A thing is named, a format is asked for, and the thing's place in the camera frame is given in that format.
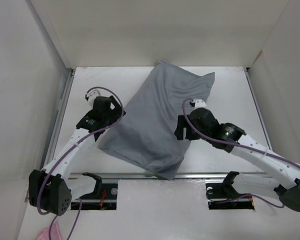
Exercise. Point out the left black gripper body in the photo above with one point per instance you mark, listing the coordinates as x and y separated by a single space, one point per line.
114 114

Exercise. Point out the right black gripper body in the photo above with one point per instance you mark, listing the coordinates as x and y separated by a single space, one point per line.
190 134

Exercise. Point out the grey pillowcase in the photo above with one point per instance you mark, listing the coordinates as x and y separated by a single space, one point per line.
145 135

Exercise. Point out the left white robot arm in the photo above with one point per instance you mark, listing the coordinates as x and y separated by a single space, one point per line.
50 189

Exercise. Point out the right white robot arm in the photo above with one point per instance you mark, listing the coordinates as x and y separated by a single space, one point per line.
284 181

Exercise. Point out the white foam front board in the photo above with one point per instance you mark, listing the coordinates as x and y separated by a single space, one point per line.
177 210

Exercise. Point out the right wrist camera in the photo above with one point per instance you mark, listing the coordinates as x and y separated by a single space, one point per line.
198 103

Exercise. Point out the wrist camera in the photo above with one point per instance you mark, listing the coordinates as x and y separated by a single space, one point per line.
91 95
198 103

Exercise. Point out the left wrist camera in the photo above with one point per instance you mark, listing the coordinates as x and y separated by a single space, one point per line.
91 95

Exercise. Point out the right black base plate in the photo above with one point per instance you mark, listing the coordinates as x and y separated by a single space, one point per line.
225 197

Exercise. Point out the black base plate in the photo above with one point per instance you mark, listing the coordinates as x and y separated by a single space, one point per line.
102 198
225 197

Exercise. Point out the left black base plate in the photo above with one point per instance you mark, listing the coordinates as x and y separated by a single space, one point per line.
102 198

